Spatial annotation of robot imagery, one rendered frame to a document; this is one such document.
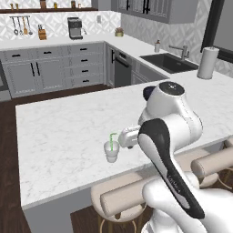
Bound silver soap dispenser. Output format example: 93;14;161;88
154;39;162;54

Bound white paper towel roll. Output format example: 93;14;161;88
197;46;220;81

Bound wooden hanging spatula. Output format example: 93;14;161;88
21;16;29;35

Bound black framed window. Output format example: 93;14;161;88
199;0;233;65

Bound wooden knife block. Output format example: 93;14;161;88
36;24;48;41

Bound silver tap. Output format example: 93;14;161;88
168;44;191;62

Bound clear glass cup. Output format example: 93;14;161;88
103;140;120;164

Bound beige round bar stool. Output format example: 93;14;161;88
174;137;233;190
90;169;171;233

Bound silver hanging spoon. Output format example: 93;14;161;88
16;16;25;36
25;16;34;35

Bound grey base cupboard run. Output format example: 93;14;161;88
0;42;106;99

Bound grey wall cupboards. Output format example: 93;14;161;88
110;0;200;25

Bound dark dishwasher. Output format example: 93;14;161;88
113;51;134;88

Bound green straw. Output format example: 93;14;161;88
109;132;119;155

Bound grey cupboards under sink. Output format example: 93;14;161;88
131;58;171;86

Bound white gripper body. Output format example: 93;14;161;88
117;126;141;149

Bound black and silver coffee machine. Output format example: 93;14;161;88
66;16;85;41

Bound dark wooden wall shelf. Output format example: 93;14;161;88
0;7;100;15

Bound dark kitchen sink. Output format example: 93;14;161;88
139;53;200;75

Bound small potted plant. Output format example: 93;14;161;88
114;26;125;38

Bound silver hanging ladle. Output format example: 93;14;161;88
11;16;19;36

